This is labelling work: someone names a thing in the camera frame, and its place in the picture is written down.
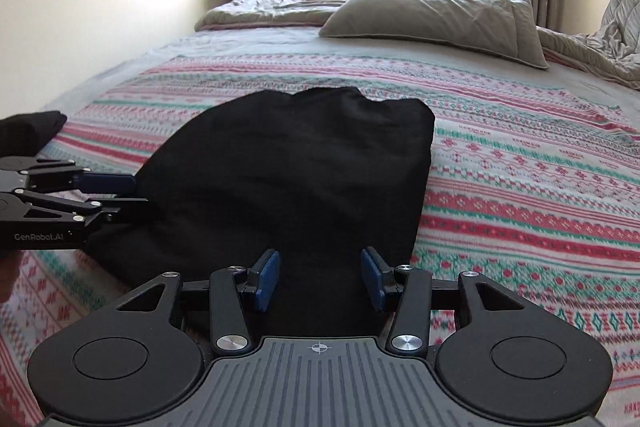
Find crumpled grey quilt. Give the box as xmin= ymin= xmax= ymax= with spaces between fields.
xmin=193 ymin=0 xmax=640 ymax=90

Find dark cloth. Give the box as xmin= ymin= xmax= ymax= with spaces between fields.
xmin=0 ymin=110 xmax=69 ymax=160

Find black pants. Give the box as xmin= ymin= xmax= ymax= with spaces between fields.
xmin=81 ymin=86 xmax=436 ymax=339

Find striped patterned blanket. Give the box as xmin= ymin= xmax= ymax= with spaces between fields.
xmin=0 ymin=51 xmax=640 ymax=427

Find grey quilted headboard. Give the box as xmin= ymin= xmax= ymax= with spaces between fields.
xmin=597 ymin=0 xmax=640 ymax=60

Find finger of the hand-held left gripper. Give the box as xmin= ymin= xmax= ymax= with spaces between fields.
xmin=0 ymin=157 xmax=137 ymax=196
xmin=14 ymin=189 xmax=152 ymax=229

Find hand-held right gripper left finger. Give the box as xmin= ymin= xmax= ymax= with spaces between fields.
xmin=114 ymin=248 xmax=282 ymax=355

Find grey pillow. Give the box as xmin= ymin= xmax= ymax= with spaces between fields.
xmin=318 ymin=0 xmax=550 ymax=70

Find bed with grey sheet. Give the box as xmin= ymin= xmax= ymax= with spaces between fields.
xmin=0 ymin=0 xmax=640 ymax=427

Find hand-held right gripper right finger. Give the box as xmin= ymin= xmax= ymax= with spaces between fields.
xmin=360 ymin=246 xmax=527 ymax=354

